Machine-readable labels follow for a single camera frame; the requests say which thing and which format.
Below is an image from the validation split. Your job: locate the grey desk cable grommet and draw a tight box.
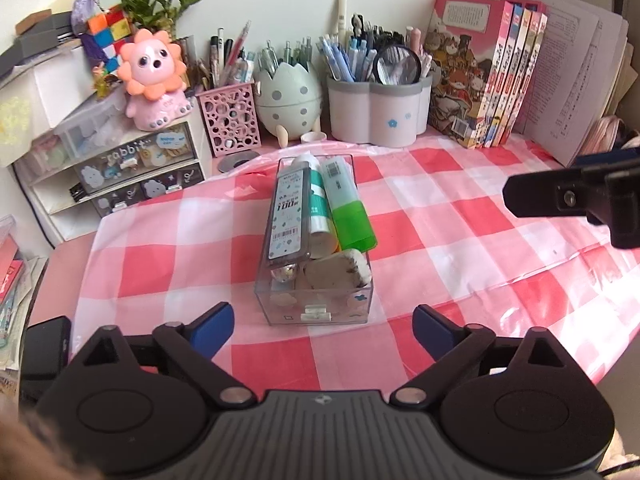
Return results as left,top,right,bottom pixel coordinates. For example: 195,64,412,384
217,150,259,174

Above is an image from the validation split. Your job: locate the magnifying glass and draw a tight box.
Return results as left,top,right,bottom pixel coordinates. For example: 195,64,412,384
372,44,422,86

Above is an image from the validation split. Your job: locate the pink perforated pen holder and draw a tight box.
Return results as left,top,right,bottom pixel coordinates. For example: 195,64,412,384
196,82,262,157

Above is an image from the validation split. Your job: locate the grey white cloud pen holder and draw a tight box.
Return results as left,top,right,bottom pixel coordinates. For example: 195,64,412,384
326,76,433,148

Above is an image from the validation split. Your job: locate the purple cartoon pen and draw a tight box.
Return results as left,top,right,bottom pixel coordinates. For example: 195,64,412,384
270,263,298,284

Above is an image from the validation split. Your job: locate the stack of paper documents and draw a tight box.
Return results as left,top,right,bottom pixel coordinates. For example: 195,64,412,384
515,0,628,166

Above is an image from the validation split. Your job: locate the white box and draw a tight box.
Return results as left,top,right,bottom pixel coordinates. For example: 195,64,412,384
0,39,94,167

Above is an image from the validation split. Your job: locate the rubik's cube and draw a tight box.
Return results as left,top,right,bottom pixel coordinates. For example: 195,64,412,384
80,6,132,74

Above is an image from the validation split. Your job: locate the white mini drawer unit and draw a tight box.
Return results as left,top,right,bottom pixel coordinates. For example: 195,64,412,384
12,96,213,246

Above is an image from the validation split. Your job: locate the comic book box set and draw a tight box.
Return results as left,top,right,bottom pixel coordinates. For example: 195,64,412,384
423,0,544,148

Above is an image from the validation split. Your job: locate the pink books stack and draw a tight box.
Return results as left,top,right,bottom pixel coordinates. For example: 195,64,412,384
1,216,48,377

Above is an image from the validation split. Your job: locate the green highlighter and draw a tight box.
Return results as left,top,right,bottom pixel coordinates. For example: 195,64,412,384
320,156,378,252

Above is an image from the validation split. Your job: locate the pink lion toy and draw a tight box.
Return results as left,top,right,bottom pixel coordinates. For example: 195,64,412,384
116,28,193,131

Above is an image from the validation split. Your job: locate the pencil lead refill case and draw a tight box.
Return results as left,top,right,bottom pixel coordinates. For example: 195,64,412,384
266,162,311,269

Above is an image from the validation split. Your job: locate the white eraser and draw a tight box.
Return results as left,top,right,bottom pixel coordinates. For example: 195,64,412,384
303,249,372,289

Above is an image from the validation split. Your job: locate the green egg pen holder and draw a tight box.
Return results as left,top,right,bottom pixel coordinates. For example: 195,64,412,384
255,63,322,148

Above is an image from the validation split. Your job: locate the clear plastic organizer tray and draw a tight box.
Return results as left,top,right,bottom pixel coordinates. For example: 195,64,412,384
254,153,373,325

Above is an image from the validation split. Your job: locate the black device at left edge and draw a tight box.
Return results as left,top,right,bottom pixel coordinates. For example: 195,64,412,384
20,315,72,406

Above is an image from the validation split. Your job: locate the red checkered tablecloth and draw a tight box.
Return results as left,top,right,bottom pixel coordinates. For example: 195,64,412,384
73,133,639,392

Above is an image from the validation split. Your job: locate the green white glue stick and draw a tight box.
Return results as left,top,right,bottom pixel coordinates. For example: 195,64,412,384
293,152,338,259

